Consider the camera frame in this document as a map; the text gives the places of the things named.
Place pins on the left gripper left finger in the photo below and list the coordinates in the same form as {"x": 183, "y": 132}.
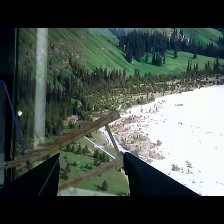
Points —
{"x": 40, "y": 181}

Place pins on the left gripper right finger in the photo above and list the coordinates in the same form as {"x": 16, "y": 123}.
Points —
{"x": 146, "y": 181}

